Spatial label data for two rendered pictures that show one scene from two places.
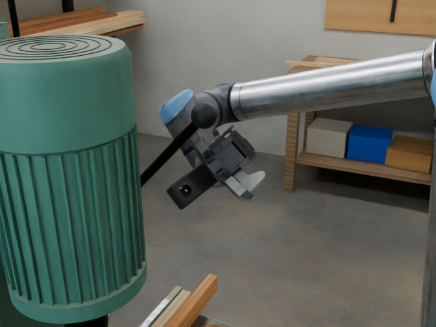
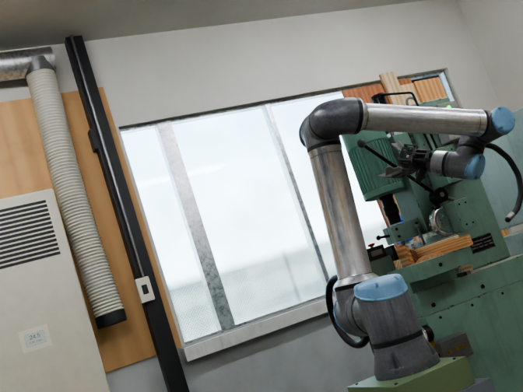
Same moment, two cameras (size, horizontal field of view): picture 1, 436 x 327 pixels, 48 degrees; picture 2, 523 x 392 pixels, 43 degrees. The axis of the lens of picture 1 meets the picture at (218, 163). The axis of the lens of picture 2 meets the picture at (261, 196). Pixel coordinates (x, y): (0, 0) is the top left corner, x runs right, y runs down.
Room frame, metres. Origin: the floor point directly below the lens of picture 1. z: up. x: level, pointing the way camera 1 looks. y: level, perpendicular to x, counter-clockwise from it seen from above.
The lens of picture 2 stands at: (1.93, -2.19, 0.93)
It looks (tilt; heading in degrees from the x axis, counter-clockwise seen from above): 9 degrees up; 131
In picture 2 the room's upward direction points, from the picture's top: 18 degrees counter-clockwise
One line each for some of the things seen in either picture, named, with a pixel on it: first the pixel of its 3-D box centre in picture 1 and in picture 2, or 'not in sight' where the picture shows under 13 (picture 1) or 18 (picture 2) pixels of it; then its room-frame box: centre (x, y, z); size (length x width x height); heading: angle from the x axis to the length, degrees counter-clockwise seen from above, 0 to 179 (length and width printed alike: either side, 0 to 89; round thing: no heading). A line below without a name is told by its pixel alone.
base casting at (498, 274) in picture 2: not in sight; (447, 289); (0.59, 0.29, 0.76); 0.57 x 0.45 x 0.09; 64
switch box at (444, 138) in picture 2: not in sight; (448, 122); (0.80, 0.41, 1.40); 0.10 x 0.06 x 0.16; 64
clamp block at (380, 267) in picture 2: not in sight; (371, 273); (0.46, 0.01, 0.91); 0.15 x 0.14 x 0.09; 154
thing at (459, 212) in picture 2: not in sight; (458, 215); (0.76, 0.28, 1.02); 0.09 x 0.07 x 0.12; 154
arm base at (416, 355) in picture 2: not in sight; (401, 352); (0.83, -0.53, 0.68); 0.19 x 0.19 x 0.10
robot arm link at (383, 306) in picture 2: not in sight; (384, 306); (0.83, -0.53, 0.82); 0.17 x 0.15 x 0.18; 148
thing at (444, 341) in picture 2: not in sight; (450, 349); (0.71, -0.06, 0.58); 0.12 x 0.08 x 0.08; 64
